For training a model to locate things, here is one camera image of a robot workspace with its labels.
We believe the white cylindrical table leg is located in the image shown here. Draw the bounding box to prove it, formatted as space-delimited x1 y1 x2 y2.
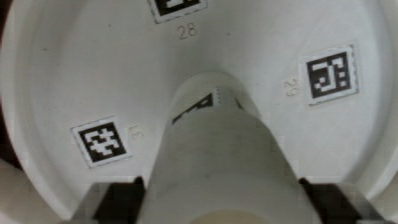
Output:
137 72 321 224

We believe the white round table top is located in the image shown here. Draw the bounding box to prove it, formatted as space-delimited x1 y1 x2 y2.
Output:
0 0 398 224

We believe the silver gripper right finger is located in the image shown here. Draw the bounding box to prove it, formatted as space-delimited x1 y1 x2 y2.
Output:
298 178 385 224

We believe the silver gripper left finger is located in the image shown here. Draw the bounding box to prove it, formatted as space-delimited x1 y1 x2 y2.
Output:
64 177 145 224

